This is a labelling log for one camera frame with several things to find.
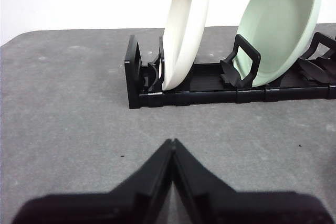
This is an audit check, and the pale green plate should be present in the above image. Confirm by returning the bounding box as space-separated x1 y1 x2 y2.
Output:
232 0 322 88

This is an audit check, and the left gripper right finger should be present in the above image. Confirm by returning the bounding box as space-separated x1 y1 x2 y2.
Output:
173 138 332 224

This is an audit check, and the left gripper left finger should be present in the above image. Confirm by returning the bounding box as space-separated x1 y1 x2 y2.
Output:
9 138 175 224

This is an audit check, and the black plate rack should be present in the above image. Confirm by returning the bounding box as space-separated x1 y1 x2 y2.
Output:
123 31 336 110

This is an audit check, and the cream plate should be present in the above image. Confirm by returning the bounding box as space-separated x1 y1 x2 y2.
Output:
162 0 211 91

